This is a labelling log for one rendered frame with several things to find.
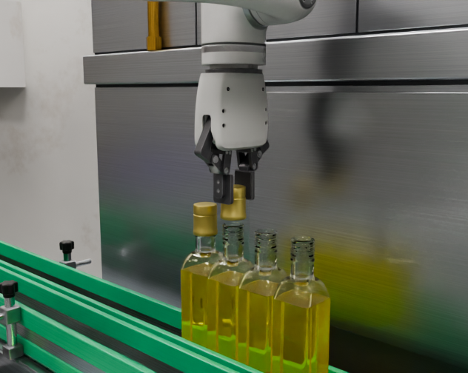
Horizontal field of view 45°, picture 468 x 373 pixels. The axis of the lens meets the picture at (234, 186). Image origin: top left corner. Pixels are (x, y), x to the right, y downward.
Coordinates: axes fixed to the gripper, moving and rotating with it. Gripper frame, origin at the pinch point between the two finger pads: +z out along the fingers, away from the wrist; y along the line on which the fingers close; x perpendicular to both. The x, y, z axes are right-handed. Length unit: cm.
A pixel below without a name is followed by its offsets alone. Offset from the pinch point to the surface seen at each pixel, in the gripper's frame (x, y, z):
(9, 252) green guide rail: -75, -3, 24
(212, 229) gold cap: -4.2, -0.1, 6.7
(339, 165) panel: 8.7, -12.2, -2.5
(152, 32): -32.3, -13.1, -23.5
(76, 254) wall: -272, -140, 92
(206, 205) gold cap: -5.0, 0.4, 3.2
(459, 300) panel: 26.4, -12.3, 12.9
